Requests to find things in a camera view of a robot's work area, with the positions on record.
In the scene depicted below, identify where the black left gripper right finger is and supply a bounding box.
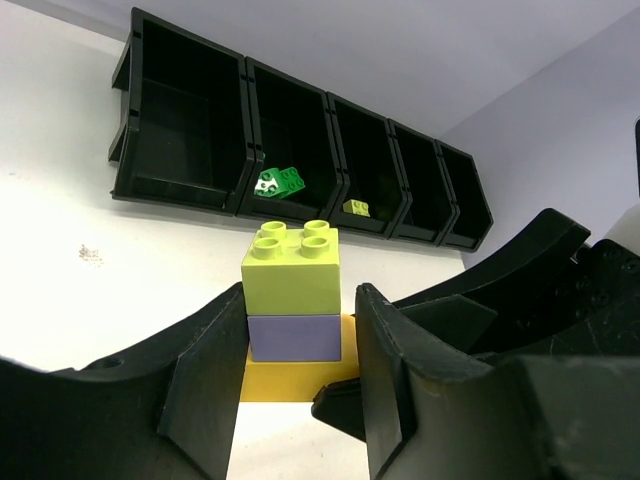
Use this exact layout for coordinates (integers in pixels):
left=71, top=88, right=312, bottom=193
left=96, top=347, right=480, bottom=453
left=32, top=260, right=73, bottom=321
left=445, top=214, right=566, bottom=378
left=356, top=283, right=639, bottom=479

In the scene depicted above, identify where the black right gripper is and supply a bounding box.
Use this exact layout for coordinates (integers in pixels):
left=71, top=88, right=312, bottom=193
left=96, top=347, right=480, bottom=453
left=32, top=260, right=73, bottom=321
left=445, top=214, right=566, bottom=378
left=393, top=208, right=639, bottom=358

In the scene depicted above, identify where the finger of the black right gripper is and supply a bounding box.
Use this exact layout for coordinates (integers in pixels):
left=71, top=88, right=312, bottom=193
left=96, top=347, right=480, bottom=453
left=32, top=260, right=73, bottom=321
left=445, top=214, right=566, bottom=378
left=311, top=377, right=366, bottom=442

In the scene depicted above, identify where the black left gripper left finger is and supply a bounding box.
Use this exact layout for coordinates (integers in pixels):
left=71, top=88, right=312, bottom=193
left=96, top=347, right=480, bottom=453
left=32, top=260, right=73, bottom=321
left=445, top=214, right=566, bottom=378
left=1, top=284, right=248, bottom=479

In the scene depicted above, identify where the yellow curved lego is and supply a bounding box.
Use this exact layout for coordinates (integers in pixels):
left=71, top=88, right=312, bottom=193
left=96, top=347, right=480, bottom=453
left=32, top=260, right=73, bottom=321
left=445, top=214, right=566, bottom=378
left=240, top=314, right=359, bottom=402

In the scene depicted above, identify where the purple lego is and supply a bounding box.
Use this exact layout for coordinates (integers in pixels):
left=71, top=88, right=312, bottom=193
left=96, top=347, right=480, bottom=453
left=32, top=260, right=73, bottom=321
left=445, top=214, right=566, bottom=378
left=247, top=314, right=342, bottom=362

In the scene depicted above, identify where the lime lego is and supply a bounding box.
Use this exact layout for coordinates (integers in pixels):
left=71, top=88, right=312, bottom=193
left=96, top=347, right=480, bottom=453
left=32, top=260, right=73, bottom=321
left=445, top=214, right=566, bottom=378
left=241, top=220, right=341, bottom=316

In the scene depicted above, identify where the lime lego brick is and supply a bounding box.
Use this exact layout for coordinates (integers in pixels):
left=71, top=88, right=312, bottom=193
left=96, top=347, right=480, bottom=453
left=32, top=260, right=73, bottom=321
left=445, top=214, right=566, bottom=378
left=342, top=199, right=370, bottom=217

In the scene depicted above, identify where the dark green lego brick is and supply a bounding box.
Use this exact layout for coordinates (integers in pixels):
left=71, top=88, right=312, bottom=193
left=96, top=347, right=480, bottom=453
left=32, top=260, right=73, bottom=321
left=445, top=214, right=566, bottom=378
left=278, top=167, right=305, bottom=198

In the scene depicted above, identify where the green lego in tray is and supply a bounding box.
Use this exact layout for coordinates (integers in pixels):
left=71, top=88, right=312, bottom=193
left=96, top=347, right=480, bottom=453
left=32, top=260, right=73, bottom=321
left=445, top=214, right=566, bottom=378
left=254, top=168, right=284, bottom=198

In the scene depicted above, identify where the black compartment tray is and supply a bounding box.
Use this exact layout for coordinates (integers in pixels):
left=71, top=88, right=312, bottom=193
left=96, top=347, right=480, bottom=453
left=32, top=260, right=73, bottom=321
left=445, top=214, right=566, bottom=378
left=109, top=8, right=493, bottom=252

